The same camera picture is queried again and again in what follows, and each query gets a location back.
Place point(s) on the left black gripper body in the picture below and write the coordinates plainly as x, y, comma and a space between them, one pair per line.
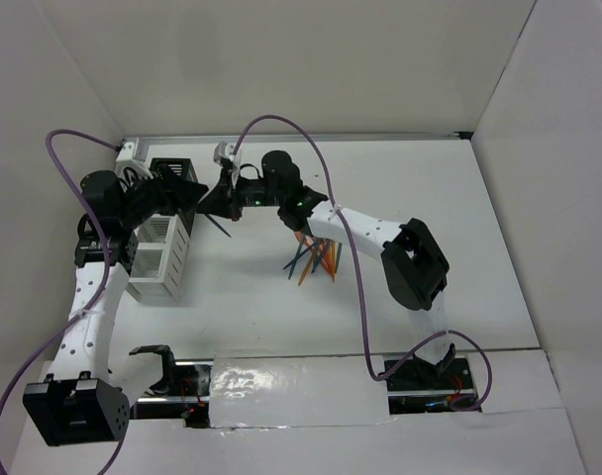
142, 203

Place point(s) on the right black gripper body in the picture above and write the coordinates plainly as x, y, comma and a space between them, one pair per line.
255, 193

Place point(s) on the teal plastic knife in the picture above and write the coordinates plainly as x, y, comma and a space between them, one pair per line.
217, 225

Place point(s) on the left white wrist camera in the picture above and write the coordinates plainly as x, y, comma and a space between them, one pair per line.
126, 158

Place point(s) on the blue plastic knife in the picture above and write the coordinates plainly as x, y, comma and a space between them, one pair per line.
298, 255

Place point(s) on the black utensil caddy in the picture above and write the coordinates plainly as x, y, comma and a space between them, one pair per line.
183, 168

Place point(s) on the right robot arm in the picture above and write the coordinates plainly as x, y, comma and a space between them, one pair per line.
415, 268

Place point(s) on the teal plastic fork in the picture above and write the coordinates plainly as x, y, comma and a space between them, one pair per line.
337, 258

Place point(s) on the yellow plastic spoon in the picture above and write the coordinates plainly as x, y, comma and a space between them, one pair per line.
332, 260

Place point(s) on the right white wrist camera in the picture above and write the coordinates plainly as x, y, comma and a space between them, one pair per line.
229, 159

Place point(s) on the white utensil caddy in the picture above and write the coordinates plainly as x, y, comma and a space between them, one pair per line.
160, 259

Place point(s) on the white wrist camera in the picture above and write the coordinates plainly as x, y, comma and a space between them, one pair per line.
229, 159
126, 158

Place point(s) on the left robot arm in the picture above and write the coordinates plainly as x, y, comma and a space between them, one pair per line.
82, 399

